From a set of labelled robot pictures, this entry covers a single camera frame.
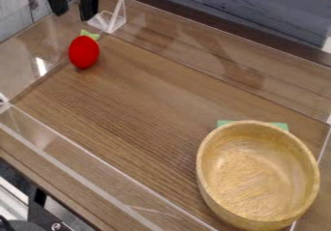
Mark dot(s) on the red plush strawberry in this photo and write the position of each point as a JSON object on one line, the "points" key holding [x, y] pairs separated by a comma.
{"points": [[83, 50]]}

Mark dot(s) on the black table leg clamp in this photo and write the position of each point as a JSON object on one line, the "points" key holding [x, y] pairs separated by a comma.
{"points": [[39, 215]]}

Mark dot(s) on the wooden bowl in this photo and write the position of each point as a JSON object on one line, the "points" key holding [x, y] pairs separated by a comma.
{"points": [[258, 175]]}

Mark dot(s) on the clear acrylic corner bracket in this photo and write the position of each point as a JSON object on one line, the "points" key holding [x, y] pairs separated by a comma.
{"points": [[109, 22]]}

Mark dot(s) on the clear acrylic left wall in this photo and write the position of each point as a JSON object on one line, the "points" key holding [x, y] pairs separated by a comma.
{"points": [[33, 52]]}

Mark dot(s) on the clear acrylic wall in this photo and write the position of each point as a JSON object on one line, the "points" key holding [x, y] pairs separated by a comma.
{"points": [[33, 52], [97, 190], [264, 71]]}

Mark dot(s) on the clear acrylic back wall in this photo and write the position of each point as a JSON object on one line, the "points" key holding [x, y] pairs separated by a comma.
{"points": [[264, 71]]}

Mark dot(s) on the clear acrylic front wall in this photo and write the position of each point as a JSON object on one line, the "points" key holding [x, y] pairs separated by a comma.
{"points": [[97, 190]]}

